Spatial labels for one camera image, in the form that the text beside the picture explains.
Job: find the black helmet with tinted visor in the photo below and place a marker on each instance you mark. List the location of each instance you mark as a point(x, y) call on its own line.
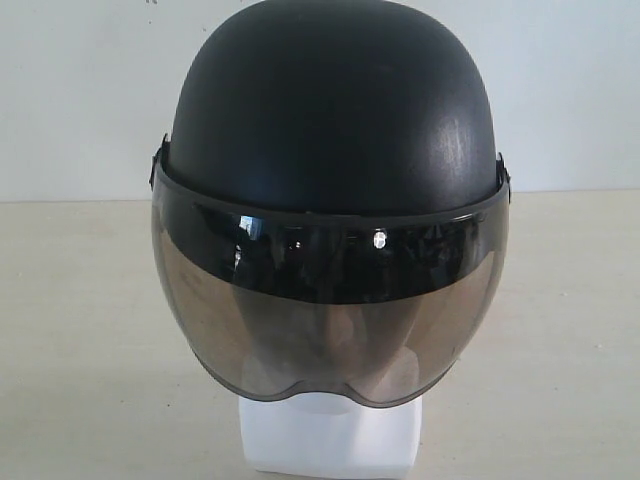
point(329, 212)

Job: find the white mannequin head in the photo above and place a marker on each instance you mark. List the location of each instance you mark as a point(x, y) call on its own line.
point(321, 435)

